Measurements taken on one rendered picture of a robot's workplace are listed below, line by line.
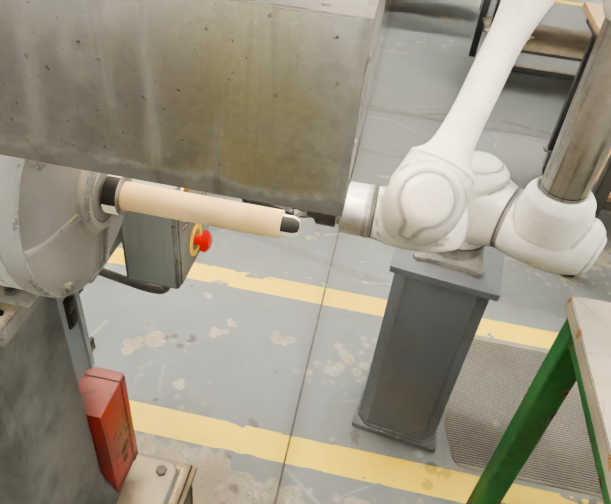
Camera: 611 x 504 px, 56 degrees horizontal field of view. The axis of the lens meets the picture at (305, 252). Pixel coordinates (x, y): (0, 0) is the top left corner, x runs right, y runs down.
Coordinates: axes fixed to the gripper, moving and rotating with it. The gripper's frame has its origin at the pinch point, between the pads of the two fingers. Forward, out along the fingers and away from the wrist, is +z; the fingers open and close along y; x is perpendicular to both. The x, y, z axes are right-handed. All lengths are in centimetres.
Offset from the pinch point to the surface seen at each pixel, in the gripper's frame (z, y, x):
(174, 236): 4.7, -12.3, -3.1
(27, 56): 0, -47, 40
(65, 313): 24.3, -16.8, -21.8
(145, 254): 9.9, -12.5, -8.1
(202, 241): 2.2, -6.1, -8.4
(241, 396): 4, 34, -107
